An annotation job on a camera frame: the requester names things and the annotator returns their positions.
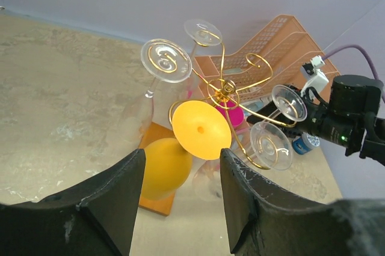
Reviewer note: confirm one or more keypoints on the blue white round tin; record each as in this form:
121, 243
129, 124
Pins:
305, 143

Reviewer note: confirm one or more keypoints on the yellow plastic wine glass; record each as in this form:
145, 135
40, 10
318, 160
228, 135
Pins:
199, 131

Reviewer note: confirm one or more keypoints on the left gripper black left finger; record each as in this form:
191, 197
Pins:
94, 217

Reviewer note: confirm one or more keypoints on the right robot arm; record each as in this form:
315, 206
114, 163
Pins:
358, 99

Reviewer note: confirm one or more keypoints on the clear wine glass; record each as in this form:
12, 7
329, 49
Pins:
166, 62
204, 34
262, 144

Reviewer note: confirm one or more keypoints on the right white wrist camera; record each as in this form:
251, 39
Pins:
313, 74

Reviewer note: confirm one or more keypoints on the clear champagne flute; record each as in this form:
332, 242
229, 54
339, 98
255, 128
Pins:
290, 104

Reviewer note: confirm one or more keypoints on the pink plastic wine glass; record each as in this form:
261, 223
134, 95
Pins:
236, 115

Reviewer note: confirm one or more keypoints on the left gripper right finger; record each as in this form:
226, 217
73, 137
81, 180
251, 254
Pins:
263, 218

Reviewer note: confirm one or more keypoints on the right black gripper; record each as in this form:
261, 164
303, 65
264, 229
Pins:
321, 121

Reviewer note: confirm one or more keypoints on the orange plastic file organizer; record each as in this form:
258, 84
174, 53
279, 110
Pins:
273, 56

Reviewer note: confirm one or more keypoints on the gold wire wine glass rack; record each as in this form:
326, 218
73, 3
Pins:
221, 94

